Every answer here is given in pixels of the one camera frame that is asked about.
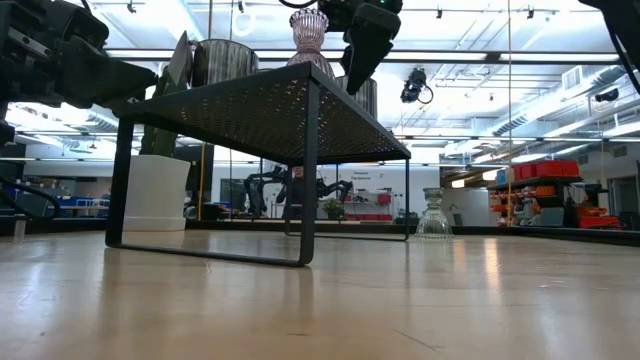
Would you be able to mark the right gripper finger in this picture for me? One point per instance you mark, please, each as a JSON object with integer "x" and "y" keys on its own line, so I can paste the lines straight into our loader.
{"x": 372, "y": 40}

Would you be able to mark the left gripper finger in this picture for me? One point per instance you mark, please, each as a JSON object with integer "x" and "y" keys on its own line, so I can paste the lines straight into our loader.
{"x": 110, "y": 80}

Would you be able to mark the pink ribbed glass candle holder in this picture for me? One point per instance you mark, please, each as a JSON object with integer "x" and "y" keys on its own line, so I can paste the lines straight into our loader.
{"x": 309, "y": 35}

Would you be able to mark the clear ribbed glass candle holder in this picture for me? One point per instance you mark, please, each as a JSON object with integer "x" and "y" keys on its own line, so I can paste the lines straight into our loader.
{"x": 369, "y": 100}

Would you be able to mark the metal scented candle tin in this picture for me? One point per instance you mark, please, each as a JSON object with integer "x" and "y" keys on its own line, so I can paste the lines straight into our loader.
{"x": 222, "y": 62}

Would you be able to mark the clear glass vase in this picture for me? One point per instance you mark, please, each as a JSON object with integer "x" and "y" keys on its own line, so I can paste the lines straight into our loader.
{"x": 433, "y": 220}

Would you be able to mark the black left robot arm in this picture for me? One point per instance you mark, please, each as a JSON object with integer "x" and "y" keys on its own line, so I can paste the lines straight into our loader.
{"x": 5, "y": 132}

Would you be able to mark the black background robot arm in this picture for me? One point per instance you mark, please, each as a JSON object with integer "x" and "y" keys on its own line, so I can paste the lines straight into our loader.
{"x": 257, "y": 190}
{"x": 335, "y": 187}

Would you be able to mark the green cactus plant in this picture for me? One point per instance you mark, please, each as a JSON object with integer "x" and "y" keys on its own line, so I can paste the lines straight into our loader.
{"x": 157, "y": 142}

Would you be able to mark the white hexagonal plant pot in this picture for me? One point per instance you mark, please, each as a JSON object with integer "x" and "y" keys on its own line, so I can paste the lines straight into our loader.
{"x": 155, "y": 195}

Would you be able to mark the yellow pole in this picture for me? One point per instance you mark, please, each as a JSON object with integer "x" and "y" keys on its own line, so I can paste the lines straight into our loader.
{"x": 202, "y": 180}

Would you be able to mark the black perforated metal shelf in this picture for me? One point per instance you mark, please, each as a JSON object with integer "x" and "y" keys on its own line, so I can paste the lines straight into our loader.
{"x": 250, "y": 115}

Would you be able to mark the shelf with red bins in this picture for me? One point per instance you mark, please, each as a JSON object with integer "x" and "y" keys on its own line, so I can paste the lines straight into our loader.
{"x": 384, "y": 198}

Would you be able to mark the person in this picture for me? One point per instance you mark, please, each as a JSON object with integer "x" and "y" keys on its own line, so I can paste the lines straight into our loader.
{"x": 296, "y": 190}

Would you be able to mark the small potted plant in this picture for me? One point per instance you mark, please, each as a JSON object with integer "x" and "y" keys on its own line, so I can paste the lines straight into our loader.
{"x": 333, "y": 206}

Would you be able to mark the orange storage bin rack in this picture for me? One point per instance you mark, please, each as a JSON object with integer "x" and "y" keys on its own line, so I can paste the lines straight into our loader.
{"x": 547, "y": 169}

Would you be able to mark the black hanging camera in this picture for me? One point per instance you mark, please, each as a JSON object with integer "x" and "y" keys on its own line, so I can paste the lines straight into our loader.
{"x": 412, "y": 85}

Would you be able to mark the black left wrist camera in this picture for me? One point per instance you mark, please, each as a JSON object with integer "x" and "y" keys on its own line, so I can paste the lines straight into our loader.
{"x": 85, "y": 25}

